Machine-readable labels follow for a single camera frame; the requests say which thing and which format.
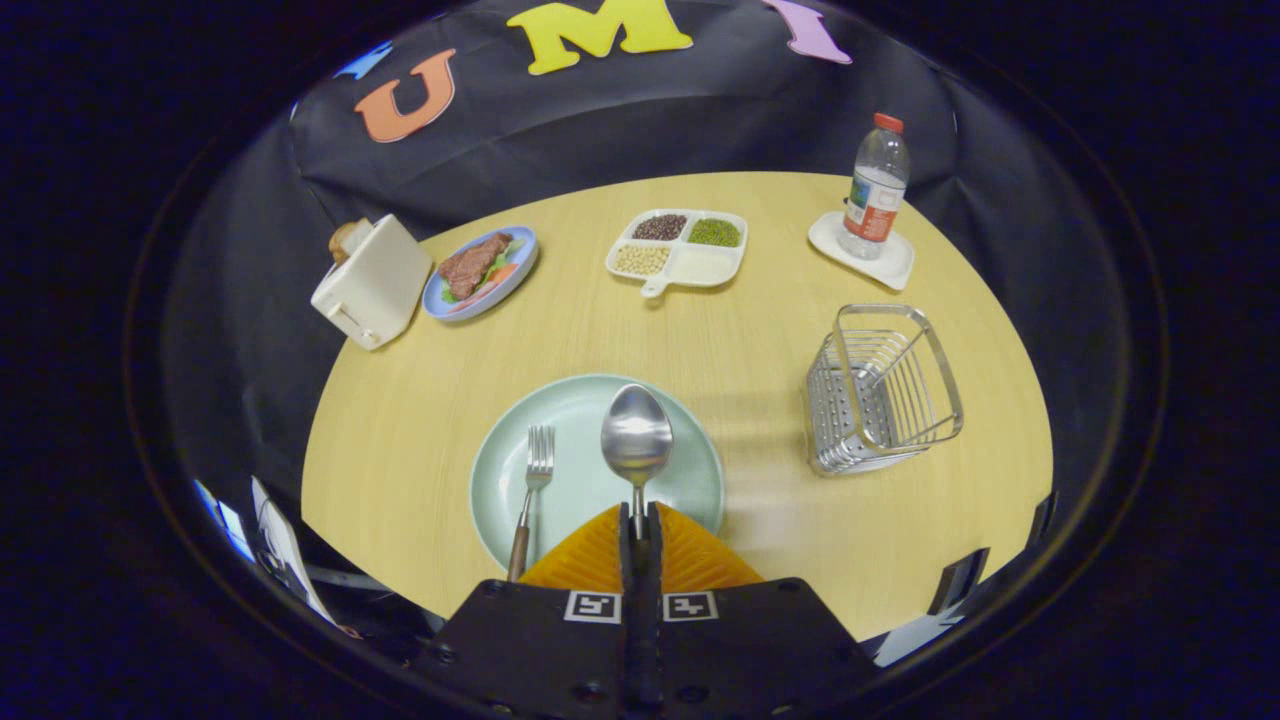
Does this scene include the white square coaster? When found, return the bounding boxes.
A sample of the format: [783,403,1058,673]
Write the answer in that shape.
[808,210,916,292]

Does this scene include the dark rectangular object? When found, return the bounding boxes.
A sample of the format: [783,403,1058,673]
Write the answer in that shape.
[927,547,991,616]

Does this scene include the toasted bread slice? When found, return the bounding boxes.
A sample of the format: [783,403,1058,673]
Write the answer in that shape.
[329,219,373,266]

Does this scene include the wooden-handled metal fork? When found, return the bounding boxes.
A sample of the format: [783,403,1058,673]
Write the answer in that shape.
[506,425,556,583]

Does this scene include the blue plate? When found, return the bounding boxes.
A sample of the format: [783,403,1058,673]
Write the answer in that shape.
[421,226,540,323]

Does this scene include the vegetable garnish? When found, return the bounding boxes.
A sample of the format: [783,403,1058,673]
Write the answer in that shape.
[440,238,526,311]

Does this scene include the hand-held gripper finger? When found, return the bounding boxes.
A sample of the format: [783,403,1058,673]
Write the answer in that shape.
[640,503,881,716]
[425,503,641,716]

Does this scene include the white toaster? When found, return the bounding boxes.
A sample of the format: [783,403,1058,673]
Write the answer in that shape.
[311,214,435,351]

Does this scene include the white panel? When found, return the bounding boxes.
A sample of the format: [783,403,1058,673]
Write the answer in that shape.
[868,612,951,668]

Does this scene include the clear red-capped water bottle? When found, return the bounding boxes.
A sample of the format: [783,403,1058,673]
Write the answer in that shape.
[840,113,911,261]

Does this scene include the metal wire basket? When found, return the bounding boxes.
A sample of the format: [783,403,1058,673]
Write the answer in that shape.
[805,303,965,477]

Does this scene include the white sheet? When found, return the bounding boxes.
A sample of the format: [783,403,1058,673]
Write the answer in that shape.
[250,478,346,633]

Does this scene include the white divided dish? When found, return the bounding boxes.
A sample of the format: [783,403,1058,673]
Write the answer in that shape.
[605,209,749,299]

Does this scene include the wooden-handled metal spoon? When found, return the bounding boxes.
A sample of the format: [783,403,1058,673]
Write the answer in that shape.
[600,384,675,541]

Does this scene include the brown steak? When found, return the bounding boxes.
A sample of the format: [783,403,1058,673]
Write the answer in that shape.
[438,232,514,300]

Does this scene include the pale green plate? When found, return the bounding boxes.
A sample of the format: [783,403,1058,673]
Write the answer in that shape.
[469,374,726,573]

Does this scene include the black backdrop cloth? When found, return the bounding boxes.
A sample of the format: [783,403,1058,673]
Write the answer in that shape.
[165,0,1131,561]

